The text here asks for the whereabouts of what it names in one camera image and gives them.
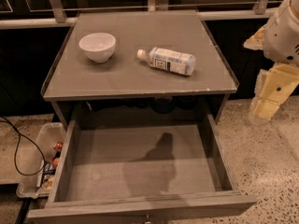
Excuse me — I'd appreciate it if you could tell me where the red capped bottle upper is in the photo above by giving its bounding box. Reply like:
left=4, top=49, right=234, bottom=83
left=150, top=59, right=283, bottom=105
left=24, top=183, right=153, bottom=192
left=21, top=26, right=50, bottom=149
left=53, top=142, right=64, bottom=158

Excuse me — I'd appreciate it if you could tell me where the open grey top drawer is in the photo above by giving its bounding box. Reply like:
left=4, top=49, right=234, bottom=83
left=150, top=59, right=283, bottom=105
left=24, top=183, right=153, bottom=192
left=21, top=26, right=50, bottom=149
left=28, top=107, right=256, bottom=224

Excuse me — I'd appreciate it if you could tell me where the dark snack package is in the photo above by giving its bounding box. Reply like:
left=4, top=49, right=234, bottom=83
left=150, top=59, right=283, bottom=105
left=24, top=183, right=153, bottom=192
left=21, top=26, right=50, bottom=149
left=36, top=161, right=56, bottom=188

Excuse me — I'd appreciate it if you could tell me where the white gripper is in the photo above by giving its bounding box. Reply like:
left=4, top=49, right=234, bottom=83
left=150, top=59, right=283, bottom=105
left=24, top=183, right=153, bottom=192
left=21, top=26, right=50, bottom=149
left=243, top=0, right=299, bottom=124

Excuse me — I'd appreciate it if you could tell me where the red capped bottle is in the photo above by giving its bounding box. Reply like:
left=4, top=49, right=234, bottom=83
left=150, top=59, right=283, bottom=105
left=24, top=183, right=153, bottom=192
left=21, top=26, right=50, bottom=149
left=52, top=158, right=60, bottom=168
left=53, top=142, right=64, bottom=158

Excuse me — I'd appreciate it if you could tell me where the clear plastic storage bin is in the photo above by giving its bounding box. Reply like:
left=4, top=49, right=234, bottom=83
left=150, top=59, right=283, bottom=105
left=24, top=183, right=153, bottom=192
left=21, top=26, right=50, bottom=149
left=16, top=122, right=66, bottom=199

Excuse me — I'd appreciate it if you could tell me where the red capped bottle lower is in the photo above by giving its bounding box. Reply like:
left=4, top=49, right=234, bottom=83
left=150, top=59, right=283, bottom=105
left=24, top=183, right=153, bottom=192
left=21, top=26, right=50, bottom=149
left=52, top=158, right=60, bottom=168

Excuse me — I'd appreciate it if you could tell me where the white ceramic bowl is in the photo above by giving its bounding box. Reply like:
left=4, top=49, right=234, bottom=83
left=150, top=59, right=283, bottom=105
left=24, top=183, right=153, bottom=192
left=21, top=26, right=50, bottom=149
left=78, top=33, right=116, bottom=63

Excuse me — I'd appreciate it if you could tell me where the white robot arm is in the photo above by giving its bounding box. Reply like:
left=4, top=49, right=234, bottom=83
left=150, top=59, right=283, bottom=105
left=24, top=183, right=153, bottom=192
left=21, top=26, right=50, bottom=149
left=244, top=0, right=299, bottom=124

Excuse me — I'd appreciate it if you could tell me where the black cable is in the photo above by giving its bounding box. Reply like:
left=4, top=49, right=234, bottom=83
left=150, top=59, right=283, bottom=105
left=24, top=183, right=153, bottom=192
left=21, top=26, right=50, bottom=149
left=0, top=115, right=50, bottom=176

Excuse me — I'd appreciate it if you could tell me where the blue plastic bottle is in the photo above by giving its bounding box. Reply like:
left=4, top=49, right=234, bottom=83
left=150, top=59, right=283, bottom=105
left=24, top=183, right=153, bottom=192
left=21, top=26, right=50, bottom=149
left=137, top=47, right=196, bottom=77

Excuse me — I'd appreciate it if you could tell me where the metal drawer knob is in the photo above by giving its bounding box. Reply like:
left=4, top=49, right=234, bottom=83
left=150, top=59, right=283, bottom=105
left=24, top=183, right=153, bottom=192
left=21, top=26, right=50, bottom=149
left=143, top=215, right=152, bottom=224

